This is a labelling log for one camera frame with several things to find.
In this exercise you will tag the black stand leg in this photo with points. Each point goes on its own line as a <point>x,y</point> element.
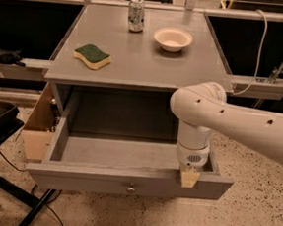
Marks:
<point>37,208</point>

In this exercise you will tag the cardboard box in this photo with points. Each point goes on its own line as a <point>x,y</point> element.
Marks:
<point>39,128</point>

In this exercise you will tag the green yellow sponge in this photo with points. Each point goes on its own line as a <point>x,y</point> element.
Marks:
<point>92,56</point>

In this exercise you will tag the white bowl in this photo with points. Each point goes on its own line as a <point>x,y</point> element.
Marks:
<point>172,39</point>

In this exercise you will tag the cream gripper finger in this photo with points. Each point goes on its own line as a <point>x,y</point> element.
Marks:
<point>189,177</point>

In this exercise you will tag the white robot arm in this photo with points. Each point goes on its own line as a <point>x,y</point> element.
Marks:
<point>203,108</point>

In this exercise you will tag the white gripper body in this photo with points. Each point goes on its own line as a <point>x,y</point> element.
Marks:
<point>192,156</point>

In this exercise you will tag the metal rail frame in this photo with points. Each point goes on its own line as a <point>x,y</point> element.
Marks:
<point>262,86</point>

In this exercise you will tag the silver soda can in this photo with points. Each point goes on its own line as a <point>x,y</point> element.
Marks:
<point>136,15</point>

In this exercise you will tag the grey top drawer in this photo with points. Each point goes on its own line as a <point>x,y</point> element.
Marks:
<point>80,160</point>

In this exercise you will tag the grey drawer cabinet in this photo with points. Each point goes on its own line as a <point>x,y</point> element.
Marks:
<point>136,112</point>

